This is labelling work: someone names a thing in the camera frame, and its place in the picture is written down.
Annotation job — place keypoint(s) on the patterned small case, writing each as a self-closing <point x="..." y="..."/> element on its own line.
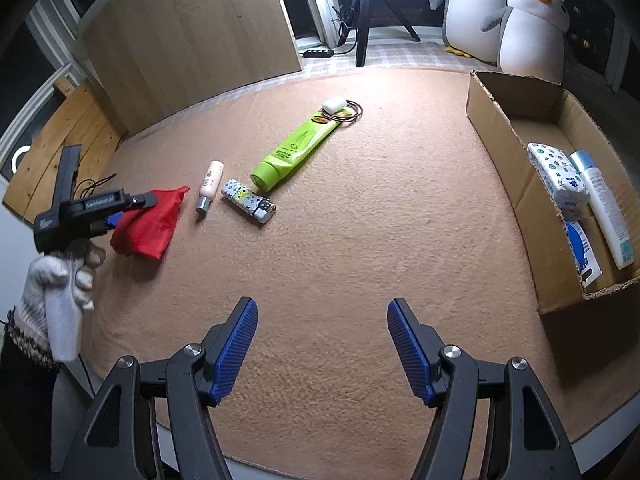
<point x="257" y="207"/>

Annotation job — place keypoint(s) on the small penguin plush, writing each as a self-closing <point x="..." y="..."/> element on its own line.
<point x="531" y="37"/>

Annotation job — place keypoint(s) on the green tube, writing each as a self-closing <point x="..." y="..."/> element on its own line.
<point x="294" y="150"/>

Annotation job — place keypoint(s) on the light wood cabinet panel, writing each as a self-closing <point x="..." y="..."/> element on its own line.
<point x="156" y="57"/>

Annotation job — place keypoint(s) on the blue white small packet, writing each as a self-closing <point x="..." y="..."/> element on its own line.
<point x="587" y="265"/>

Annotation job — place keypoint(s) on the white gloved left hand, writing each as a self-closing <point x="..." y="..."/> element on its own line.
<point x="57" y="292"/>

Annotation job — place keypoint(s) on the red pouch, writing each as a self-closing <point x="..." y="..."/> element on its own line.
<point x="147" y="232"/>

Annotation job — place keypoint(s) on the black power strip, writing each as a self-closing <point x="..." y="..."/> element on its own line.
<point x="318" y="53"/>

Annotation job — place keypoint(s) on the patterned tissue pack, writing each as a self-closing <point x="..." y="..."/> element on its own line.
<point x="561" y="179"/>

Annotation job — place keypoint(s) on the white blue sunscreen bottle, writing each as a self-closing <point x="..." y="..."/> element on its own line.
<point x="606" y="209"/>

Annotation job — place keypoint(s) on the pine wood board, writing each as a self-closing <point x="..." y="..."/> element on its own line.
<point x="79" y="120"/>

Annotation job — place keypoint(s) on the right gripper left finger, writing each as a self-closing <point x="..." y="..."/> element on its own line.
<point x="118" y="437"/>

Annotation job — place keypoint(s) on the patterned sleeve forearm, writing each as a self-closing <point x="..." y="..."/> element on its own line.
<point x="27" y="345"/>

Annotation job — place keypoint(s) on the pink small bottle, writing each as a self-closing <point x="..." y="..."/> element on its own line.
<point x="209" y="187"/>

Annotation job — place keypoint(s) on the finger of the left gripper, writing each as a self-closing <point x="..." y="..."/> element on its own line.
<point x="142" y="201"/>
<point x="113" y="220"/>

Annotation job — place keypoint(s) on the large penguin plush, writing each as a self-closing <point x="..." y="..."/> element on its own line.
<point x="462" y="28"/>

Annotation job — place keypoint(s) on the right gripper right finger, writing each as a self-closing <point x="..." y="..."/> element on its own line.
<point x="525" y="438"/>

